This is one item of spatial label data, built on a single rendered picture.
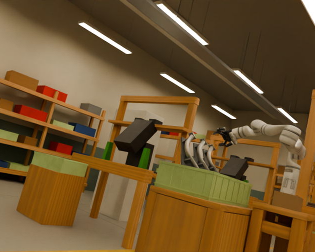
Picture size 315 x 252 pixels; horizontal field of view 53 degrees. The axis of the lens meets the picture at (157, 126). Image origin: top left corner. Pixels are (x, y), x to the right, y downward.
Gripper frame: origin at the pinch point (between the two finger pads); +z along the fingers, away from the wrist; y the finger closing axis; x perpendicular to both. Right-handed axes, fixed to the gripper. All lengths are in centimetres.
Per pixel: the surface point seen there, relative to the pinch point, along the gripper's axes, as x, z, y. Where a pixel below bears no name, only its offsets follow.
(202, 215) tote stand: 62, -6, -16
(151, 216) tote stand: 62, 31, -13
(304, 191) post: -52, -21, -89
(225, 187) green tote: 33.3, -9.1, -19.1
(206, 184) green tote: 47.0, -8.0, -6.1
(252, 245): 44, -14, -56
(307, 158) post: -71, -29, -69
